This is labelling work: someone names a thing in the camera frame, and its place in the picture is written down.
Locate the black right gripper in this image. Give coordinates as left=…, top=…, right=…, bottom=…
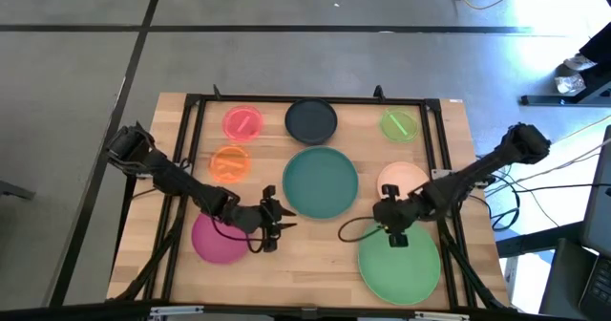
left=371, top=183, right=422, bottom=249

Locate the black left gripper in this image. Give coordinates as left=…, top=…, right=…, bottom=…
left=233, top=184, right=299, bottom=254

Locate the peach plastic plate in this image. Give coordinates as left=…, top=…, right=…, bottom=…
left=376, top=160, right=431, bottom=201

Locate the magenta plastic plate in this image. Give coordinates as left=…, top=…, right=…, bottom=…
left=191, top=212, right=252, bottom=266

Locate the orange transparent small plate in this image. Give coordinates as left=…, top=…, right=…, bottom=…
left=208, top=143, right=253, bottom=185

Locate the lime transparent small plate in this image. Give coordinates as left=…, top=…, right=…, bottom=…
left=379, top=105, right=421, bottom=144

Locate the dark navy plastic plate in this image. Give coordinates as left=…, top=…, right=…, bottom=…
left=284, top=96, right=339, bottom=146

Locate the large teal plastic plate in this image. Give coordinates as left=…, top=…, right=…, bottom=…
left=282, top=145, right=360, bottom=221

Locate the large light green plate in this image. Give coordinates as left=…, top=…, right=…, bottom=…
left=357, top=220, right=442, bottom=307

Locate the pink transparent small plate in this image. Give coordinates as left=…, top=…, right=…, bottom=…
left=221, top=104, right=264, bottom=143

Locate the black furniture foot bar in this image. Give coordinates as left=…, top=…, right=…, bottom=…
left=519, top=87, right=611, bottom=108

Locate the grey monitor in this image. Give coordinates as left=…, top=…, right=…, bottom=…
left=579, top=124, right=611, bottom=259

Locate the laptop keyboard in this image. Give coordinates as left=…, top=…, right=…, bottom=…
left=578, top=256, right=611, bottom=319

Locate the person's white shoe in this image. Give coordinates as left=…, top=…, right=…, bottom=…
left=554, top=72, right=587, bottom=96
left=562, top=53, right=598, bottom=73

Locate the person's leg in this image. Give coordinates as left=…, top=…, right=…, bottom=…
left=578, top=22, right=611, bottom=68

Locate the grey furniture edge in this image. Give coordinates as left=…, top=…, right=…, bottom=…
left=0, top=180, right=37, bottom=202

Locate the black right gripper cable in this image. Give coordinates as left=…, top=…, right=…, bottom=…
left=337, top=215, right=384, bottom=245

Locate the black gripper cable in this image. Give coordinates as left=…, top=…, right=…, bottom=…
left=204, top=201, right=266, bottom=255
left=337, top=215, right=384, bottom=245

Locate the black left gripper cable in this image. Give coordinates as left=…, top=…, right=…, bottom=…
left=204, top=201, right=266, bottom=255

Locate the silver frame bracket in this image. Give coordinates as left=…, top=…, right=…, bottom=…
left=413, top=310, right=472, bottom=321
left=149, top=305, right=205, bottom=319

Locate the black metal table frame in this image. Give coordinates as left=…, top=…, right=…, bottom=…
left=112, top=84, right=508, bottom=312

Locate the black looping floor cable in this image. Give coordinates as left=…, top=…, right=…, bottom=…
left=476, top=167, right=522, bottom=232

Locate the thin black cable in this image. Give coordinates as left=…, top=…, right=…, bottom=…
left=513, top=182, right=611, bottom=194

